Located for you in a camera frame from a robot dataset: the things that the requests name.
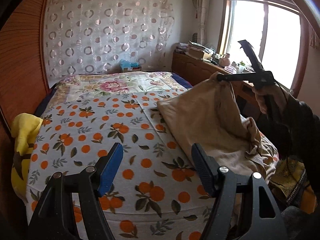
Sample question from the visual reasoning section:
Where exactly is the person's right hand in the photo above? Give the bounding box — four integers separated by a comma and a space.
252, 84, 290, 114

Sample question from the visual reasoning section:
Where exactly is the beige printed t-shirt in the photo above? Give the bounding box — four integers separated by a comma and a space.
157, 74, 279, 182

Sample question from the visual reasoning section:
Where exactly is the window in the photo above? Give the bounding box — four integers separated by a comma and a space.
217, 0, 309, 97

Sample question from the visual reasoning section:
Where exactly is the yellow plush toy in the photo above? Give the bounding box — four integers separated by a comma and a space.
11, 113, 43, 203

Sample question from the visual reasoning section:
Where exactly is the navy blue blanket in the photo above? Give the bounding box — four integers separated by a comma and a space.
172, 73, 193, 89

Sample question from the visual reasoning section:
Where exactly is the pink figurine bottle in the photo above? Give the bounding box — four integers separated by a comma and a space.
219, 53, 231, 67

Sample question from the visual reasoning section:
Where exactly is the tied window curtain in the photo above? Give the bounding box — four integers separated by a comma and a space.
197, 0, 209, 45

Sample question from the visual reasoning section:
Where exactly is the floral quilt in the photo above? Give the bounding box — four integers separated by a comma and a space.
50, 72, 184, 105

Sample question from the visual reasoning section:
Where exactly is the circle-pattern sheer curtain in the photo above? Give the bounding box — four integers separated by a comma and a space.
44, 0, 175, 79

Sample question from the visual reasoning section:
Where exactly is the blue tissue box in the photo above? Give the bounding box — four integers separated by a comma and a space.
119, 59, 141, 72

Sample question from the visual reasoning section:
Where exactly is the wooden louvered wardrobe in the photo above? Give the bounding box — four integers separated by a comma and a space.
1, 0, 50, 219

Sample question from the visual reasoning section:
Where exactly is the person's right forearm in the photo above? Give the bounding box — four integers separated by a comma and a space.
276, 93, 319, 199

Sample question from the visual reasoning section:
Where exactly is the stack of books and boxes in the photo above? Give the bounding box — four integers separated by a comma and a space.
175, 41, 215, 60

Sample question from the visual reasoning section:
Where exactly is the orange-print white bedsheet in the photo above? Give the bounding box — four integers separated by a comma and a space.
27, 89, 214, 239

